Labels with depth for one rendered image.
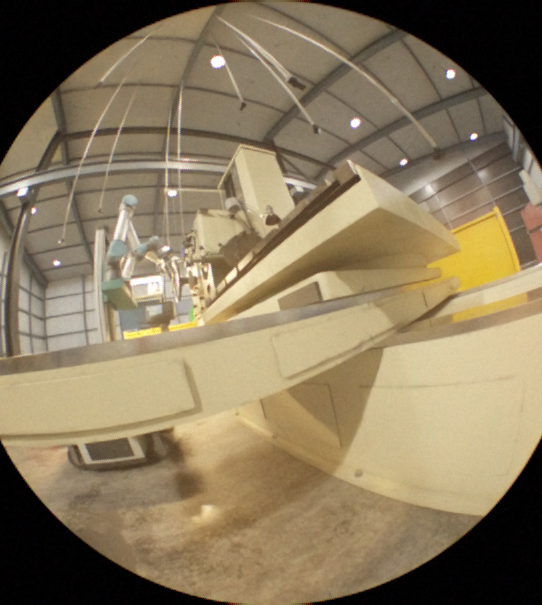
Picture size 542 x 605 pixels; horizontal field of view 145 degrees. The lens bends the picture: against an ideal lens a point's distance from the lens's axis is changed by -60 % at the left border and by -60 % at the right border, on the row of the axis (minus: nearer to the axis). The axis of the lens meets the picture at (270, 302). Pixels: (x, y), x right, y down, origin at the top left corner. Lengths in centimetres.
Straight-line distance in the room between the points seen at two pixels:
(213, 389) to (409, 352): 48
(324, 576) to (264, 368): 65
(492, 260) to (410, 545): 268
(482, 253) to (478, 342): 239
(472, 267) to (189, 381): 287
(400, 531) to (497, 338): 60
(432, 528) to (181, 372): 80
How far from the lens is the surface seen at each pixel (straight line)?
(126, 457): 157
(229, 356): 32
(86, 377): 32
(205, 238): 189
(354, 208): 42
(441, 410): 64
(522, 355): 57
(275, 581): 78
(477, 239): 292
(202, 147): 1025
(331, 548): 81
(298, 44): 811
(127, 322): 383
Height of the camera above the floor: 70
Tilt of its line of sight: 8 degrees up
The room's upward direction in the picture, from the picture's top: 14 degrees counter-clockwise
